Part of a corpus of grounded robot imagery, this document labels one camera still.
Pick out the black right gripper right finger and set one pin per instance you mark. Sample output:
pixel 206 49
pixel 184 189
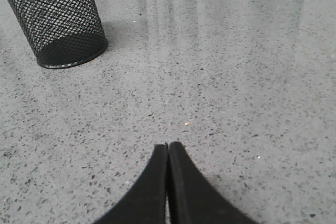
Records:
pixel 192 199

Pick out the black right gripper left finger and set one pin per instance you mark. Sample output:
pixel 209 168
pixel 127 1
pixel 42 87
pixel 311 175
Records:
pixel 145 201

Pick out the black mesh pen bucket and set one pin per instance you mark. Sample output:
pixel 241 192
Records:
pixel 61 33

